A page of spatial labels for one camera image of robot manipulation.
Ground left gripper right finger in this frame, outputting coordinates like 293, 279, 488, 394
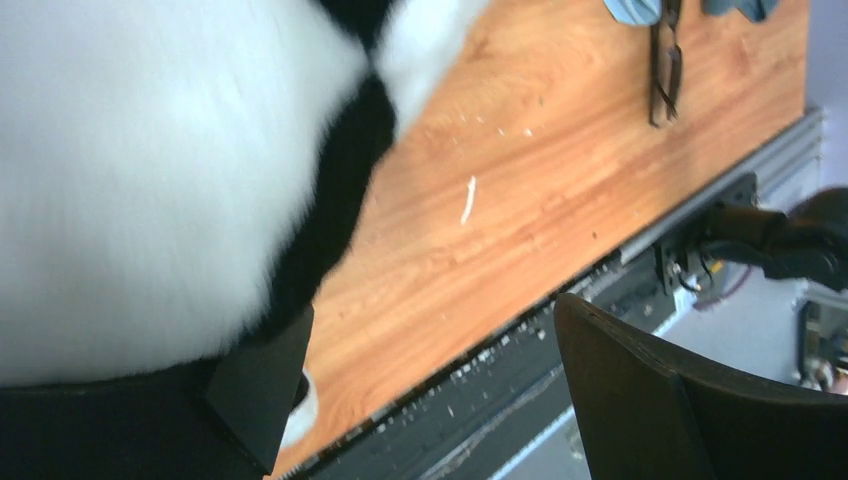
554, 293, 847, 480

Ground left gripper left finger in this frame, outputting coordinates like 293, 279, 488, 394
203, 306, 314, 475

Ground black white checkered pillow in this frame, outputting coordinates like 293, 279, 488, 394
1, 1, 488, 479

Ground light blue cleaning cloth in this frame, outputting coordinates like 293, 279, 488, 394
603, 0, 663, 27

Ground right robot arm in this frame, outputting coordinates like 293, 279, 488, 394
694, 186, 847, 292

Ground black sunglasses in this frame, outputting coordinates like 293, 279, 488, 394
648, 0, 684, 128

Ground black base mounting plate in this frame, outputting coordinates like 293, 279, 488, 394
284, 251, 677, 480

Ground white paper scrap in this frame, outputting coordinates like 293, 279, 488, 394
460, 176, 477, 225

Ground grey-blue towel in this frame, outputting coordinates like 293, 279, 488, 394
701, 0, 780, 23

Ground aluminium frame rail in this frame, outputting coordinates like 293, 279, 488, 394
490, 109, 826, 480

